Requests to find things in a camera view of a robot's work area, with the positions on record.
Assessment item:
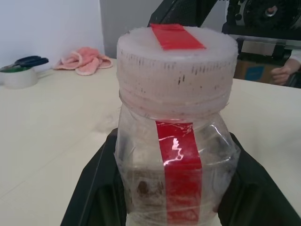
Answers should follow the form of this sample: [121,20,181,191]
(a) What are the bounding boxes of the blue handled scissors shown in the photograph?
[0,55,49,72]

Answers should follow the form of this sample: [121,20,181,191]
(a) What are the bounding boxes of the clear bottle with red tape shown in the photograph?
[113,23,241,226]

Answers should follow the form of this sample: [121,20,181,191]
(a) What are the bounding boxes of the black machine with round gear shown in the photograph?
[221,0,301,62]

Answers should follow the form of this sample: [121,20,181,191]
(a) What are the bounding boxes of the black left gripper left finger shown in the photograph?
[60,128,129,226]

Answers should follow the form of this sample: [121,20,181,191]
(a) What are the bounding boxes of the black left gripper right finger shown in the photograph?
[215,132,301,226]

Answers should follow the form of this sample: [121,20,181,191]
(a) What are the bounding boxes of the white tape roll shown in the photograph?
[0,66,39,89]

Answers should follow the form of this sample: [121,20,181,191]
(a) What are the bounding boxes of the black slanted frame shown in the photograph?
[148,0,218,28]

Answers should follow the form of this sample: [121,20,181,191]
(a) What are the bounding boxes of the cardboard box with blue label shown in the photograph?
[234,58,285,84]

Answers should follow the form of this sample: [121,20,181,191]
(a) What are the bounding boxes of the bystander's bare hand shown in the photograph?
[270,57,301,86]

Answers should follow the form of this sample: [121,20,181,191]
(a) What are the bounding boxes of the pink fluffy cloth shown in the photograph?
[53,46,114,77]

